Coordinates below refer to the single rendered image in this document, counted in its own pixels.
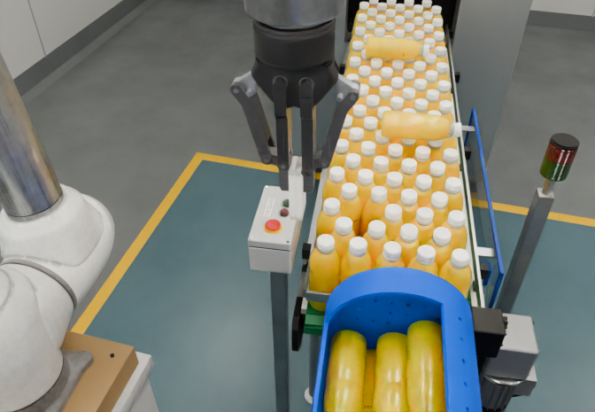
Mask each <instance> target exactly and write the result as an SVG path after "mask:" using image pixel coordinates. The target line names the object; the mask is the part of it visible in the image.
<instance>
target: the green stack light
mask: <svg viewBox="0 0 595 412"><path fill-rule="evenodd" d="M572 164H573V162H572V163H570V164H567V165H560V164H556V163H553V162H551V161H550V160H549V159H548V158H547V157H546V156H545V155H544V158H543V161H542V164H541V167H540V168H539V173H540V174H541V176H543V177H544V178H546V179H548V180H550V181H554V182H560V181H564V180H566V179H567V177H568V173H569V170H570V168H571V166H572Z"/></svg>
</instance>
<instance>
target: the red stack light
mask: <svg viewBox="0 0 595 412"><path fill-rule="evenodd" d="M578 148H579V147H578ZM578 148H577V149H575V150H572V151H566V150H562V149H559V148H557V147H555V146H554V145H553V144H552V143H551V139H550V141H549V144H548V146H547V149H546V152H545V156H546V157H547V158H548V159H549V160H550V161H551V162H553V163H556V164H560V165H567V164H570V163H572V162H573V161H574V158H575V156H576V153H577V150H578Z"/></svg>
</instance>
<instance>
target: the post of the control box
mask: <svg viewBox="0 0 595 412"><path fill-rule="evenodd" d="M270 284H271V303H272V322H273V341H274V378H275V398H276V412H290V367H289V315H288V274H283V273H276V272H270Z"/></svg>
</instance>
